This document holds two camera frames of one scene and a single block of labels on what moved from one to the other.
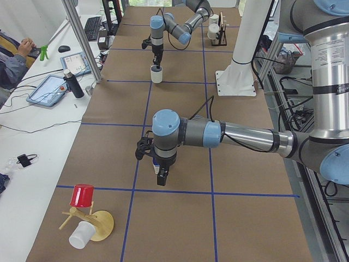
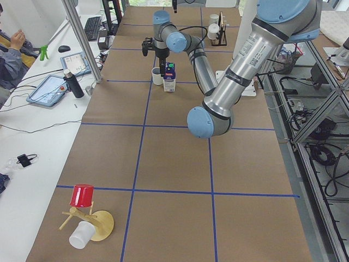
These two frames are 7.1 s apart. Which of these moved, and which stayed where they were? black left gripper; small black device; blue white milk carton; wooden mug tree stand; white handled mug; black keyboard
Moved: blue white milk carton; black left gripper
Stayed: small black device; wooden mug tree stand; black keyboard; white handled mug
